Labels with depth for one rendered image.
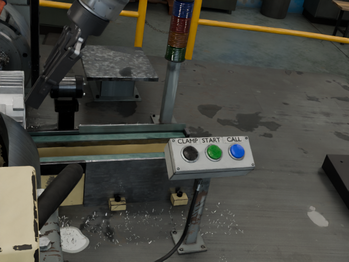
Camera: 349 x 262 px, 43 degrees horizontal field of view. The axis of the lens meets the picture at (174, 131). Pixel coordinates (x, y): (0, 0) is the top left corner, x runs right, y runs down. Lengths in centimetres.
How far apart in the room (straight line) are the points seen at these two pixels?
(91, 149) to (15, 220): 82
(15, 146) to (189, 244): 49
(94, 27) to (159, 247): 50
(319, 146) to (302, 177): 22
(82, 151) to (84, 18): 40
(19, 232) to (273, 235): 88
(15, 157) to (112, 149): 48
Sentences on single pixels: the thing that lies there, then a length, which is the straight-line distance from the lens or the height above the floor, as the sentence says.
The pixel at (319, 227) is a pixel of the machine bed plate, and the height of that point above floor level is 80.
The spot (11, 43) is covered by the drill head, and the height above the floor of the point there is 110.
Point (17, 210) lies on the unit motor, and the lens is 33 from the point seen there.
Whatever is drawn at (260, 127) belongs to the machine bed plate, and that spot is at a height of 80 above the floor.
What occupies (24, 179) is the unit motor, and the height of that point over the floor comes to 131.
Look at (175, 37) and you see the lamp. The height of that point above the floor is 110.
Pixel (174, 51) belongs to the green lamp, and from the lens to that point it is 133.
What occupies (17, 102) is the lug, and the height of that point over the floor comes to 108.
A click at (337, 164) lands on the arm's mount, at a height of 85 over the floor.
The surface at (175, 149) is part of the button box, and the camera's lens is 85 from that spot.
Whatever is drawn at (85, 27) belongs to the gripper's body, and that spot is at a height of 126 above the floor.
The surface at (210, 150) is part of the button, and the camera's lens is 86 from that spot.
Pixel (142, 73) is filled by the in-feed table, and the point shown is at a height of 92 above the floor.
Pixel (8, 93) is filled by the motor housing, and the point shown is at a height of 109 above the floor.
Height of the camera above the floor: 154
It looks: 31 degrees down
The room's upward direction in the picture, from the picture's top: 10 degrees clockwise
